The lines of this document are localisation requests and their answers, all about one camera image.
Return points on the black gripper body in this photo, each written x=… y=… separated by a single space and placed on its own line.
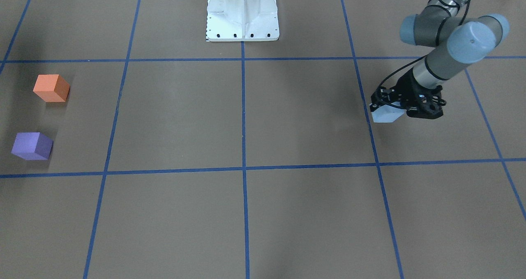
x=403 y=86

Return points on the light blue foam block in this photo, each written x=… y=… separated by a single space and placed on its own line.
x=386 y=113

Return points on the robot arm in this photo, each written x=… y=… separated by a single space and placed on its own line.
x=456 y=42

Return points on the orange foam block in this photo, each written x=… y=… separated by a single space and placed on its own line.
x=51 y=88

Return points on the purple foam block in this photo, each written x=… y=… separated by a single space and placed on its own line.
x=32 y=146

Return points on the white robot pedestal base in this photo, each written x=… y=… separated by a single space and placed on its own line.
x=242 y=21

